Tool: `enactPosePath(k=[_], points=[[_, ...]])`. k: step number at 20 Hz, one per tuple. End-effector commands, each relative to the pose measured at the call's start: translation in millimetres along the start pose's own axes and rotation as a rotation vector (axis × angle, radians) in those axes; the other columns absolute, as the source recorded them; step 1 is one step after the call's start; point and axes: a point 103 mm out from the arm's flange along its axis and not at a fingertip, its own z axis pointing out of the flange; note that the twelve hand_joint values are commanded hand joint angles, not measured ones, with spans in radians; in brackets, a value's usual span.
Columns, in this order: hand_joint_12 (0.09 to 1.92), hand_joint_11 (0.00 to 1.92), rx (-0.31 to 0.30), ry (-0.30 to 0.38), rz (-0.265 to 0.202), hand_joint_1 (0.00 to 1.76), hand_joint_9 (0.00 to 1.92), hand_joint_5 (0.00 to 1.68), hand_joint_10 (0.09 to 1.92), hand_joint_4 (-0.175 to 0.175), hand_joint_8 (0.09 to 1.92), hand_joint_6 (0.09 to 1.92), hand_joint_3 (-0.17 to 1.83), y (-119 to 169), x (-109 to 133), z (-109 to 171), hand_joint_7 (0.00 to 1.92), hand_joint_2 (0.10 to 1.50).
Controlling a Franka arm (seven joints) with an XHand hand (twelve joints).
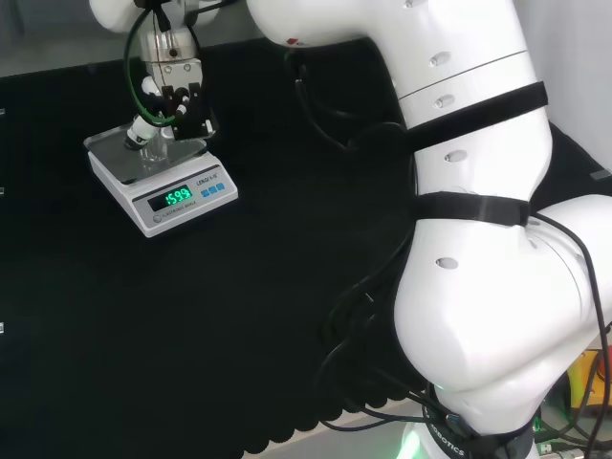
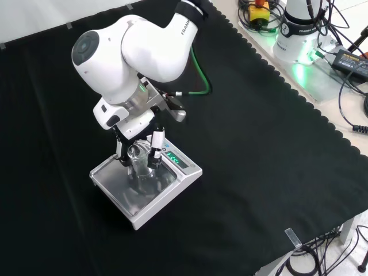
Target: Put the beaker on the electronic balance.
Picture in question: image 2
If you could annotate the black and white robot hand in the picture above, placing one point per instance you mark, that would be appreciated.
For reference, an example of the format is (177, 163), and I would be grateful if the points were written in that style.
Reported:
(135, 129)

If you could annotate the clear glass beaker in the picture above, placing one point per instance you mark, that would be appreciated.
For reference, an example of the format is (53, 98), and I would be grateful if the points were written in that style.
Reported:
(141, 164)

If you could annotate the white electronic balance steel pan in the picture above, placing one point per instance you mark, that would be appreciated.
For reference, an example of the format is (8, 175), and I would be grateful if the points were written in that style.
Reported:
(161, 201)

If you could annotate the black scalloped bench cloth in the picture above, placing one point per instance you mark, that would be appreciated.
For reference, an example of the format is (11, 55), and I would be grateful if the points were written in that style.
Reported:
(230, 158)

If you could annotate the yellow emergency stop button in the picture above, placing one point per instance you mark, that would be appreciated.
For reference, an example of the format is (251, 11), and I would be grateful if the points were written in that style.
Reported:
(258, 11)

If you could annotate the pale metal base board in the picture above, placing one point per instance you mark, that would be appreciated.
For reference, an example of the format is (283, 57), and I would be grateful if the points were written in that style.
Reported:
(319, 83)

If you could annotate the black power adapter brick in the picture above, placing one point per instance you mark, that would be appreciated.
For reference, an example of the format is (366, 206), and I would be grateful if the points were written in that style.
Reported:
(349, 61)

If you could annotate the grey table leg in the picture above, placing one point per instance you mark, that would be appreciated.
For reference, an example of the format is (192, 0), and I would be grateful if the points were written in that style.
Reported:
(347, 230)

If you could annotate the black tripod leg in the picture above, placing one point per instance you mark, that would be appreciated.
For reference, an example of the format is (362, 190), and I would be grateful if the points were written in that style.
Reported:
(358, 40)

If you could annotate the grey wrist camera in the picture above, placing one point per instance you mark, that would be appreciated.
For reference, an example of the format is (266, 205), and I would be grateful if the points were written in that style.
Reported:
(176, 110)

